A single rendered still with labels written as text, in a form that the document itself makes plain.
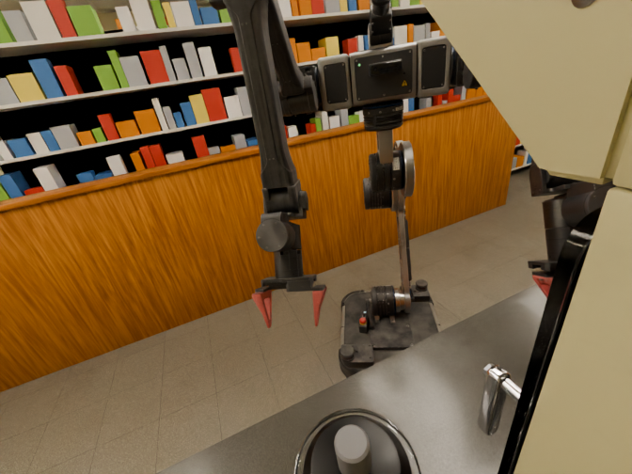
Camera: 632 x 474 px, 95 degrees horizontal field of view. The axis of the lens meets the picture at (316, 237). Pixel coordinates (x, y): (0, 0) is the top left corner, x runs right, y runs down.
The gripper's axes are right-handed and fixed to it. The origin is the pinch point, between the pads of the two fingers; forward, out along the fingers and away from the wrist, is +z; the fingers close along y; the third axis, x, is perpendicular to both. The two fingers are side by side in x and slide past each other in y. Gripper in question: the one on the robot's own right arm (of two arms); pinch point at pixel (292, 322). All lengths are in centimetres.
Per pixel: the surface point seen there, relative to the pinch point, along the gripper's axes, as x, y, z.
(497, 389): -28.9, 25.6, -0.5
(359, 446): -34.5, 13.2, 1.1
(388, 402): -3.3, 17.5, 14.1
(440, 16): -42, 19, -26
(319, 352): 123, -15, 49
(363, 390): -1.2, 13.1, 12.9
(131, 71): 112, -126, -141
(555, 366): -40.7, 24.0, -7.3
